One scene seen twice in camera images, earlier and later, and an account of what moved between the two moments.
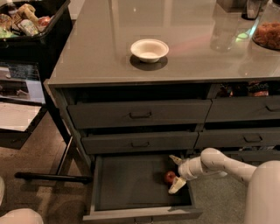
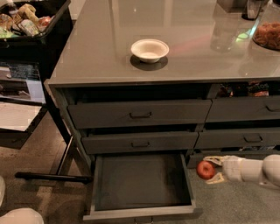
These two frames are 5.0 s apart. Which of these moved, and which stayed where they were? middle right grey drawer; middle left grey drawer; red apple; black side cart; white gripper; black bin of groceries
Moved: white gripper; red apple
Stayed: black bin of groceries; black side cart; middle left grey drawer; middle right grey drawer
